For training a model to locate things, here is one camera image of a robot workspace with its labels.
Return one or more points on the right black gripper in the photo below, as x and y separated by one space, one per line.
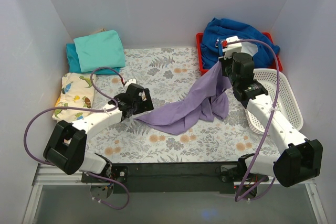
226 66

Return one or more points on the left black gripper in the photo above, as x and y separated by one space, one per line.
146 98

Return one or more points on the purple t shirt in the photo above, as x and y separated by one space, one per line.
206 100

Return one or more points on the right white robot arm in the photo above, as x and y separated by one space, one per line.
300 158

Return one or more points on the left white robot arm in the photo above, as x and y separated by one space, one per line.
66 148

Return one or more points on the floral table cloth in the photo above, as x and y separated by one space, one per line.
169 73

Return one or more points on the blue fleece jacket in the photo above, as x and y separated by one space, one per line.
224 28

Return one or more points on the white plastic basket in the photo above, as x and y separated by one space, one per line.
286 102

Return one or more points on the light teal folded shirt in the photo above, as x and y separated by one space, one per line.
103 49

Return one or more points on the dinosaur print folded shirt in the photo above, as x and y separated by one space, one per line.
76 91

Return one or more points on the dark teal folded shirt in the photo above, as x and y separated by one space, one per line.
73 62

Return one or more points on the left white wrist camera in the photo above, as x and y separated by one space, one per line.
130 81

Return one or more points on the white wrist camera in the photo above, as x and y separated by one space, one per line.
229 46
130 81

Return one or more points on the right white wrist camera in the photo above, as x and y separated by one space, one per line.
229 46

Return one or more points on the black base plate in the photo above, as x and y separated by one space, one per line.
179 177

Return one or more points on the aluminium frame rail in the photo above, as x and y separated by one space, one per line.
51 176

